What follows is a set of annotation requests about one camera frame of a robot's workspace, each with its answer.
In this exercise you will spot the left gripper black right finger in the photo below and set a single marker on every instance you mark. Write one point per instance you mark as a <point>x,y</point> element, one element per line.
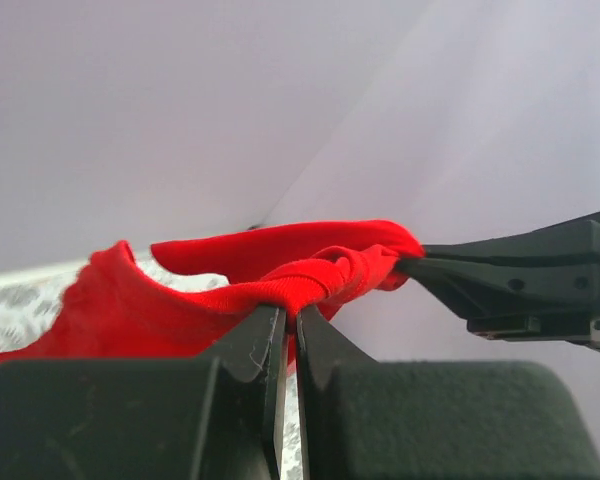
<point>366,419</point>

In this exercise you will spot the floral patterned table mat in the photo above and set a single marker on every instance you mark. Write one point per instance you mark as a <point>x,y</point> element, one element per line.
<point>30,300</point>

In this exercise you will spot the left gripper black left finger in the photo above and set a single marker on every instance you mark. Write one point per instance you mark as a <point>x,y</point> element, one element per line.
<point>217,415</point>

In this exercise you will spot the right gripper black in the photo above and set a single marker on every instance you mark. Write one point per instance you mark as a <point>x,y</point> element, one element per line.
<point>480,283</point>

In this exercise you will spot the red t-shirt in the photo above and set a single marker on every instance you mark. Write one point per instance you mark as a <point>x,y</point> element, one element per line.
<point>113,309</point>

